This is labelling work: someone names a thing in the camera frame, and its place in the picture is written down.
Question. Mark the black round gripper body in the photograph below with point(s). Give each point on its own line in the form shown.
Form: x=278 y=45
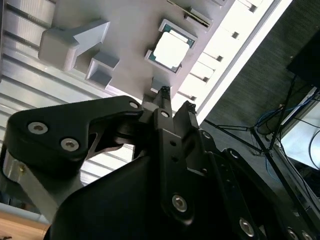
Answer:
x=112 y=212

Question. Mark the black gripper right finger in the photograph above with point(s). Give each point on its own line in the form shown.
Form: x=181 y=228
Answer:
x=232 y=190

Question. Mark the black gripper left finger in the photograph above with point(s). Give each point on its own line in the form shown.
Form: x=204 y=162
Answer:
x=50 y=140

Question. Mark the silver topped CPU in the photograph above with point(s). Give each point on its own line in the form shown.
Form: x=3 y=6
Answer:
x=171 y=48

